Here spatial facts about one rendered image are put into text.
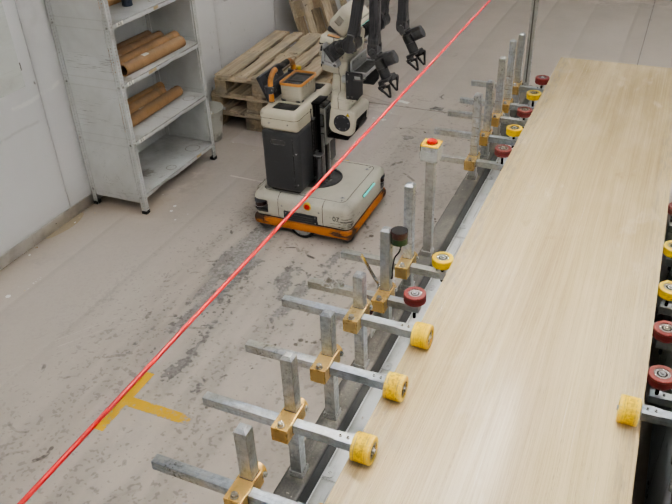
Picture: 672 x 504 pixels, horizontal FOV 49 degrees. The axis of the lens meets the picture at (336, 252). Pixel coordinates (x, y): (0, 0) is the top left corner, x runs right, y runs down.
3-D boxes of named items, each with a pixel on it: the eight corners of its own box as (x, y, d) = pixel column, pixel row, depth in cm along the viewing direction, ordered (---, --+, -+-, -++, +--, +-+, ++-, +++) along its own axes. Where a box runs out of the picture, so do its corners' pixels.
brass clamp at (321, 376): (308, 380, 222) (307, 367, 219) (326, 352, 232) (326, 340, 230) (327, 385, 220) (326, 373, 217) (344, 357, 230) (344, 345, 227)
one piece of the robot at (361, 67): (339, 98, 417) (337, 61, 405) (357, 82, 438) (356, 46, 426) (365, 102, 412) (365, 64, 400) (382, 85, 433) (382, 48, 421)
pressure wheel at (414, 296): (400, 321, 264) (400, 295, 257) (407, 308, 270) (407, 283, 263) (421, 326, 261) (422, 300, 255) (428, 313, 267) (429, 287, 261)
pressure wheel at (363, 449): (352, 434, 194) (361, 427, 201) (346, 463, 194) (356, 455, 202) (373, 440, 192) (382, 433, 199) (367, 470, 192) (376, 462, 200)
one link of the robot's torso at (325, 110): (317, 143, 446) (315, 104, 433) (336, 125, 468) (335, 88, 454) (358, 149, 437) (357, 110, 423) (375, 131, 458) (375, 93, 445)
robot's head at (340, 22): (325, 24, 401) (342, 4, 391) (341, 13, 416) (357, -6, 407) (344, 43, 402) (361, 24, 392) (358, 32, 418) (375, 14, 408)
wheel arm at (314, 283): (307, 289, 277) (307, 280, 275) (311, 284, 280) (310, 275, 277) (418, 315, 262) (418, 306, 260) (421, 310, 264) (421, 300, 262)
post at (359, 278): (355, 384, 263) (352, 274, 236) (358, 378, 265) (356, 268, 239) (364, 386, 261) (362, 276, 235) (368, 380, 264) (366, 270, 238)
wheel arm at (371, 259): (340, 260, 296) (340, 251, 294) (343, 255, 299) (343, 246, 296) (445, 282, 281) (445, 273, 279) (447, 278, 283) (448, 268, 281)
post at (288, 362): (291, 477, 221) (279, 356, 195) (296, 469, 224) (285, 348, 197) (302, 481, 220) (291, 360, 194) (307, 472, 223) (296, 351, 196)
